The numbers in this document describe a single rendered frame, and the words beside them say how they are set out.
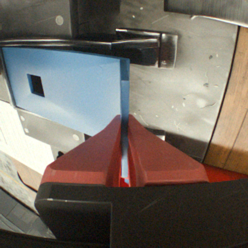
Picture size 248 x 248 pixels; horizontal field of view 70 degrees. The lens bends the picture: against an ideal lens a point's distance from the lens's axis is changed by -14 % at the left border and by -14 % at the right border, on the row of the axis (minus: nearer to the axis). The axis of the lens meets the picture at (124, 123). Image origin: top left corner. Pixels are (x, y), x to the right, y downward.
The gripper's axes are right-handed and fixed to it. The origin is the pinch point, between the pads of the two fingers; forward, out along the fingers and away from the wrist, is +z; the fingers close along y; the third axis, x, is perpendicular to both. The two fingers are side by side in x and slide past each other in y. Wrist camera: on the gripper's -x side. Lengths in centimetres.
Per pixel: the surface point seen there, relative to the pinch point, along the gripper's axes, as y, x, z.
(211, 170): -11.6, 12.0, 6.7
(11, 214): 282, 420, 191
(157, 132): -2.6, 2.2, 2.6
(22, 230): 240, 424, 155
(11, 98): 12.4, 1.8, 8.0
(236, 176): -15.1, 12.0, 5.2
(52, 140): 8.1, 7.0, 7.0
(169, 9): -3.9, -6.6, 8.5
